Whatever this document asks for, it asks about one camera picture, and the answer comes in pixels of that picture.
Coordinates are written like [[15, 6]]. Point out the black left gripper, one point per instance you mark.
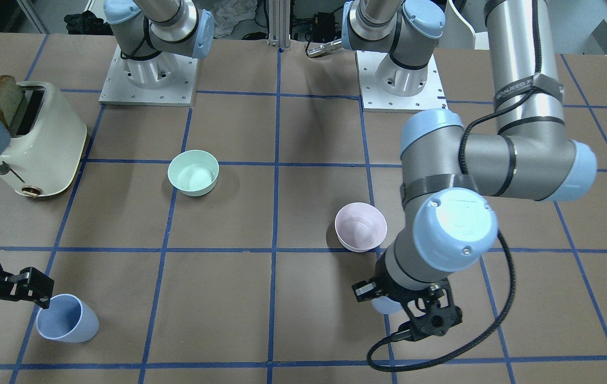
[[392, 287]]

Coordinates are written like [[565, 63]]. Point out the light blue plastic cup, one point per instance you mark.
[[386, 306], [67, 319]]

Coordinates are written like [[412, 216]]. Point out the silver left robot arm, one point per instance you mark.
[[520, 150]]

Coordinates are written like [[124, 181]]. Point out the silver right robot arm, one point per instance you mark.
[[145, 29]]

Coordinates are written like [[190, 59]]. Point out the pink plastic bowl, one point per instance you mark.
[[360, 227]]

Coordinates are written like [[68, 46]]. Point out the cream white toaster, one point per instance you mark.
[[48, 139]]

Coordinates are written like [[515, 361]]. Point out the brown toast slice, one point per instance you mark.
[[11, 98]]

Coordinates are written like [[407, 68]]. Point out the mint green plastic bowl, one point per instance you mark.
[[194, 172]]

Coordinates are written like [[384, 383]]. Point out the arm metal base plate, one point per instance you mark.
[[387, 88], [167, 80]]

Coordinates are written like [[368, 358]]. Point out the aluminium frame post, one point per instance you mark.
[[279, 23]]

